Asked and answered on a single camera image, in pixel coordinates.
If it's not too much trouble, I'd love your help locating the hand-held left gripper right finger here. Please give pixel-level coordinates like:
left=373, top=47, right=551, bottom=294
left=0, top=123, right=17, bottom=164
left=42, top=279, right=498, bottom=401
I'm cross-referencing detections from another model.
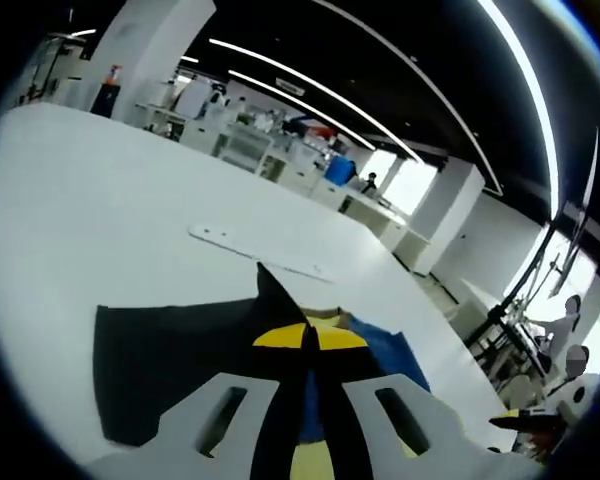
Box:
left=304, top=322, right=544, bottom=480

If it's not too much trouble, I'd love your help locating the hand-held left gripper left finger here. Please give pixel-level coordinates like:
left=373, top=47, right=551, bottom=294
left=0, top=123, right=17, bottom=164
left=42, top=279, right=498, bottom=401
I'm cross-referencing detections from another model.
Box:
left=87, top=322, right=312, bottom=480

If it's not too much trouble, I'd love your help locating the yellow and blue garment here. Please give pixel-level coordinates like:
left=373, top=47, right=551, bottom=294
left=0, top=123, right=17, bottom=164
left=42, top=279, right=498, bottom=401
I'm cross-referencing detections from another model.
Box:
left=92, top=262, right=431, bottom=480

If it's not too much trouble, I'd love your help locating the black tripod stand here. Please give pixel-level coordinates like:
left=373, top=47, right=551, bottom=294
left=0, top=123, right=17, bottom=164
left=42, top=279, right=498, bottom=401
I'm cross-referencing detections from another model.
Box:
left=467, top=199, right=600, bottom=384

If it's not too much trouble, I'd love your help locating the white long desk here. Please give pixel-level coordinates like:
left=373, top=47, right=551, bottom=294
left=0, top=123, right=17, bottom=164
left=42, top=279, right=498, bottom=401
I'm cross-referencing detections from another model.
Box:
left=339, top=189, right=411, bottom=251

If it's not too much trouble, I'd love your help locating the blue water barrel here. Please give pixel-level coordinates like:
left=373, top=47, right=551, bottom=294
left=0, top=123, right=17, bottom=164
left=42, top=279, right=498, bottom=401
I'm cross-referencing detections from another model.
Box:
left=326, top=157, right=356, bottom=186

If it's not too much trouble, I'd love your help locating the long ceiling light strip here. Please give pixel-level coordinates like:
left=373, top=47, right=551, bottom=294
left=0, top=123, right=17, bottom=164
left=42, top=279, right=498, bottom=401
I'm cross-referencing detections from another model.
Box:
left=228, top=69, right=376, bottom=150
left=209, top=38, right=424, bottom=164
left=477, top=0, right=561, bottom=201

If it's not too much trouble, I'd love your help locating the white cabinet unit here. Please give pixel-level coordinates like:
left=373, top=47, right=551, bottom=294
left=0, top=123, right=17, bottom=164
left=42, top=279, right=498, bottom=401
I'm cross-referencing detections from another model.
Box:
left=177, top=79, right=211, bottom=119

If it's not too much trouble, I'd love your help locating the small black cabinet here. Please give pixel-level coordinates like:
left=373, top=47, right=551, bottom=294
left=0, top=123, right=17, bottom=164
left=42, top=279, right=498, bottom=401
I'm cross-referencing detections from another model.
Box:
left=90, top=83, right=121, bottom=120

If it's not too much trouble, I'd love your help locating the white square pillar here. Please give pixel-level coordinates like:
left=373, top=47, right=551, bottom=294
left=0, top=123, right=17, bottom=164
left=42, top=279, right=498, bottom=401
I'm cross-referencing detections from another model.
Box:
left=87, top=0, right=216, bottom=126

